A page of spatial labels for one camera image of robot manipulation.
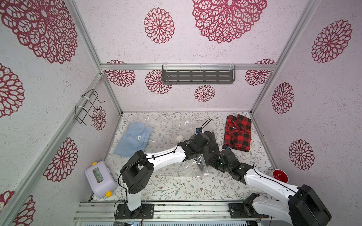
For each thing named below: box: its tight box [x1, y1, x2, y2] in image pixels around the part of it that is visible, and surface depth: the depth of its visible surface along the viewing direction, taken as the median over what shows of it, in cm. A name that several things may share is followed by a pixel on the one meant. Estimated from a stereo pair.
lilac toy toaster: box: [84, 160, 119, 199], surface depth 78 cm
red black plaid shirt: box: [223, 113, 252, 153], surface depth 106 cm
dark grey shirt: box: [203, 131, 221, 167], surface depth 98 cm
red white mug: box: [272, 169, 289, 184], surface depth 81 cm
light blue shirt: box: [113, 122, 154, 157], surface depth 103 cm
